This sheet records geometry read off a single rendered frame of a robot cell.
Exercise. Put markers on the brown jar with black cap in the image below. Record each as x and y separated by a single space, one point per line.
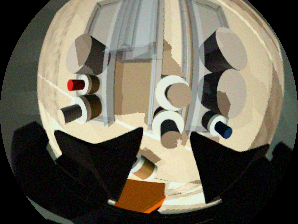
144 168

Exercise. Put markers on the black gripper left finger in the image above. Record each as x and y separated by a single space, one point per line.
110 161

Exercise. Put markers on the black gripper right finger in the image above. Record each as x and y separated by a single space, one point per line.
218 166

